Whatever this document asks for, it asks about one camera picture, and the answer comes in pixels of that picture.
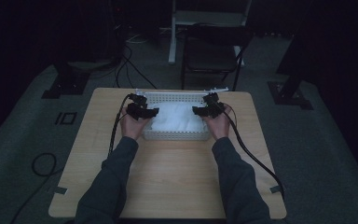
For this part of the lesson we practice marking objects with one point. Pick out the white perforated plastic basket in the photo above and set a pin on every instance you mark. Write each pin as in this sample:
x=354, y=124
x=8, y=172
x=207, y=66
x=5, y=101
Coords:
x=175, y=135

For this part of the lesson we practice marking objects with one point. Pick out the person's right hand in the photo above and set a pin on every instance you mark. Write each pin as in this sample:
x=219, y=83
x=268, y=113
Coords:
x=220, y=126

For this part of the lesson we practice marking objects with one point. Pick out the grey tape piece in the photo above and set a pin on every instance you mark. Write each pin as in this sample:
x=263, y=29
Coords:
x=276, y=188
x=60, y=190

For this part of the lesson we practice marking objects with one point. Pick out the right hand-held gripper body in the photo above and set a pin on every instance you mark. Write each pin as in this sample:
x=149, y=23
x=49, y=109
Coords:
x=214, y=105

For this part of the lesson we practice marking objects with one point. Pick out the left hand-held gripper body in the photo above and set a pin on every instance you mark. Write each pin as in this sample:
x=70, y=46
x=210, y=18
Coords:
x=136, y=107

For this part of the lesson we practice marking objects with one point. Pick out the black folding chair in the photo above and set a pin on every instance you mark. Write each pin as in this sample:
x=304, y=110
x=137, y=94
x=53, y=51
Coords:
x=211, y=56

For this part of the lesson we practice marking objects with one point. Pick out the black stand base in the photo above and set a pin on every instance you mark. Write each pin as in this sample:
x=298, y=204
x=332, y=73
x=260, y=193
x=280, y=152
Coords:
x=289, y=90
x=66, y=84

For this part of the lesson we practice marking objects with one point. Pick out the white cloth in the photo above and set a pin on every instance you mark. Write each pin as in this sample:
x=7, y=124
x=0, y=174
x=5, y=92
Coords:
x=177, y=118

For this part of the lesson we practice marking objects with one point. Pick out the white metal table frame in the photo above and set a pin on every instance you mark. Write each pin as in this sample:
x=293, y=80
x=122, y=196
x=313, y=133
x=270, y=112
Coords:
x=172, y=37

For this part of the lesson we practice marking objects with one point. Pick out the person's left hand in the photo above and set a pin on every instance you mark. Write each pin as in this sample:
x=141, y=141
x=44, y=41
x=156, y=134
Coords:
x=132, y=127

